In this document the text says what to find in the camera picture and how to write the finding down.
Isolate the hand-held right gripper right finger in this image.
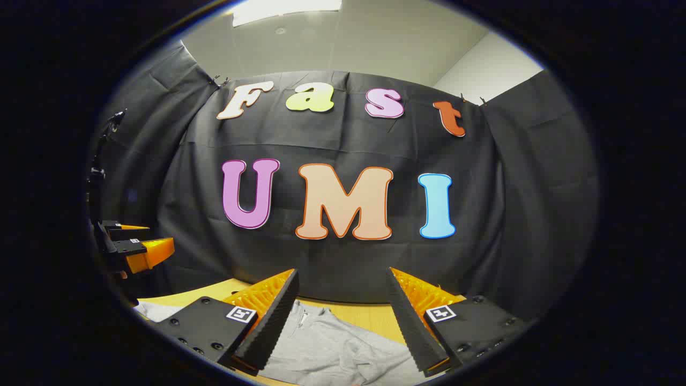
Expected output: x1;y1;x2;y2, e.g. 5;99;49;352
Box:
386;267;534;378

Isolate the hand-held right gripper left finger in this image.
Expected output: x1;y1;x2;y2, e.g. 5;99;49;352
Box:
153;268;301;376

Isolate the grey sweatshirt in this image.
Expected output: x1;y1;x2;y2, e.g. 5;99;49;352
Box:
134;299;429;386

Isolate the black backdrop cloth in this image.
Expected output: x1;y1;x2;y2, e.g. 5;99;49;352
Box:
88;40;601;322

